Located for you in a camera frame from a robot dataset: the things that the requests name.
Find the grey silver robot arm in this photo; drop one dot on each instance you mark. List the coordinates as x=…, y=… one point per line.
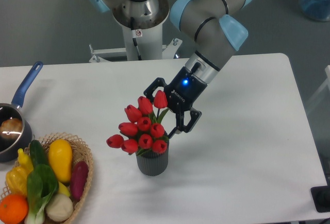
x=209, y=23

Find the dark grey ribbed vase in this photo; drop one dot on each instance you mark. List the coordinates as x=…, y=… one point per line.
x=153, y=164

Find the green cucumber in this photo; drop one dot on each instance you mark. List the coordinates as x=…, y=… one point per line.
x=37, y=154

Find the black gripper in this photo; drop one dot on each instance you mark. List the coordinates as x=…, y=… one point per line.
x=184, y=92

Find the yellow squash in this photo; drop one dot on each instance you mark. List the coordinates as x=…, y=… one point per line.
x=60, y=159

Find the brown bread bun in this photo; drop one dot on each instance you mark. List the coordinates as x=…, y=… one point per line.
x=11, y=129

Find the purple eggplant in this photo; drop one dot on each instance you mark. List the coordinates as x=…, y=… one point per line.
x=78, y=179

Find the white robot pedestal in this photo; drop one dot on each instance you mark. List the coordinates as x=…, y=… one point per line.
x=142, y=28

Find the yellow banana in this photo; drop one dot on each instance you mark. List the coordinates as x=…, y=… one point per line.
x=62, y=189

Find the black device at table edge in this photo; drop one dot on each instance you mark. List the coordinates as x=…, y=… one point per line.
x=320, y=196

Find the green bok choy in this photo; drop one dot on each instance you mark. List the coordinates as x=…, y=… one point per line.
x=41, y=185

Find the yellow bell pepper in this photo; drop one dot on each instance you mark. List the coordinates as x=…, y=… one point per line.
x=17, y=180

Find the red tulip bouquet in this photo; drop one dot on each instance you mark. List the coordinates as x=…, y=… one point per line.
x=143, y=132

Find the orange fruit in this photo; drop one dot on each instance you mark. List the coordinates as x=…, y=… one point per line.
x=14, y=208

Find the blue handled saucepan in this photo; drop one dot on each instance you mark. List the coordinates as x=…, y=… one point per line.
x=9, y=148

